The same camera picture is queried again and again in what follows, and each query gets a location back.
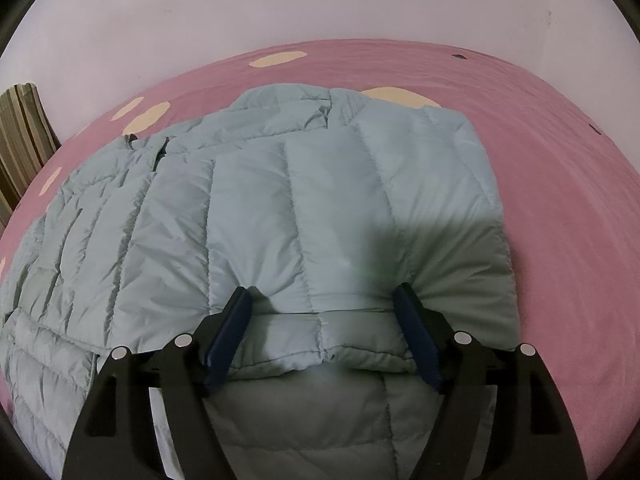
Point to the light blue puffer jacket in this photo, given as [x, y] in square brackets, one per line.
[319, 202]

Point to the pink dotted bed sheet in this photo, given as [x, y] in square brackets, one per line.
[571, 198]

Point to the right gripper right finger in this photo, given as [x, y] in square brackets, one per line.
[428, 335]

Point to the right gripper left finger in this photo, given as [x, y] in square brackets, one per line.
[219, 336]

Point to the striped headboard cushion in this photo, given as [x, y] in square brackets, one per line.
[27, 142]

